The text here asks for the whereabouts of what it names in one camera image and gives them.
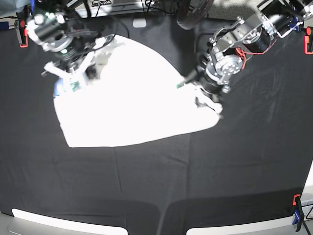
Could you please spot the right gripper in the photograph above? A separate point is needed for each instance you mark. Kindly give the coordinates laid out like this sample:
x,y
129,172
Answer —
x,y
86,71

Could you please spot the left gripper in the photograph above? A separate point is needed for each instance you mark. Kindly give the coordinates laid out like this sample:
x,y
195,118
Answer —
x,y
207,91

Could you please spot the white printed t-shirt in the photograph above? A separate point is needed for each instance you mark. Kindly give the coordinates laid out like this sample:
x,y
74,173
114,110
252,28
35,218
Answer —
x,y
135,99

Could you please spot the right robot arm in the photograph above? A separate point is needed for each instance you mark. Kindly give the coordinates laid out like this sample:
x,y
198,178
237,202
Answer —
x,y
59,29

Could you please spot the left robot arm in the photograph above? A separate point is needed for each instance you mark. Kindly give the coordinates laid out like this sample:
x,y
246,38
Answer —
x,y
231,46

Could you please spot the red clamp top left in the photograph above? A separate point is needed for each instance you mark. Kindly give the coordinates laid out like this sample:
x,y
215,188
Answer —
x,y
20,28

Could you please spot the black table cloth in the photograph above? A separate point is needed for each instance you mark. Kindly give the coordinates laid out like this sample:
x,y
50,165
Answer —
x,y
245,169

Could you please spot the red clamp top right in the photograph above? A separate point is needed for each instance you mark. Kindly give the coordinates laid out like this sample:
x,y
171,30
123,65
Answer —
x,y
308,41

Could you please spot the red blue clamp bottom right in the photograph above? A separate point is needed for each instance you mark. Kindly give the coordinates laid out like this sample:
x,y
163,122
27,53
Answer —
x,y
297,212

